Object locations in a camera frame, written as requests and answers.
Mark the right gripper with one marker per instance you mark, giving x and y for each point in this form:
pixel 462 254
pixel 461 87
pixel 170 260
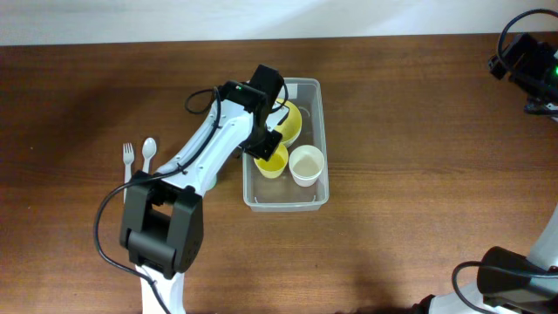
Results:
pixel 536 56

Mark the yellow plastic cup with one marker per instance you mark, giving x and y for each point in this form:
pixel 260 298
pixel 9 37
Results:
pixel 273 168

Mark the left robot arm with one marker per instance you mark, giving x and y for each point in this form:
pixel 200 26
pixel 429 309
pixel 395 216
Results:
pixel 162 224

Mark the green plastic cup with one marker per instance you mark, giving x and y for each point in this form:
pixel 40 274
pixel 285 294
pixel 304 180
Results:
pixel 212 183

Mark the grey plastic fork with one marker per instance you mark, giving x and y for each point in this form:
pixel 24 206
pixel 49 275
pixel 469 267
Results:
pixel 128 160

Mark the yellow plastic bowl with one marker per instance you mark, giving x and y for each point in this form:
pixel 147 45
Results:
pixel 290 129

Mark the grey plastic spoon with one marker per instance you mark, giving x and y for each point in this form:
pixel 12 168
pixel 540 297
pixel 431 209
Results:
pixel 149 149

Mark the clear plastic container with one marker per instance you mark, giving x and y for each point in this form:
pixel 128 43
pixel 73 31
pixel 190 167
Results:
pixel 283 194

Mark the white plastic cup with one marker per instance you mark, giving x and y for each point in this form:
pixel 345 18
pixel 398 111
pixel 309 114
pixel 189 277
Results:
pixel 306 164

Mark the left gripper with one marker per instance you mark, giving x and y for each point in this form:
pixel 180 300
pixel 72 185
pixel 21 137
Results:
pixel 267 146

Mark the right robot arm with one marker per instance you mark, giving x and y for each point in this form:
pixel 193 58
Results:
pixel 504 281

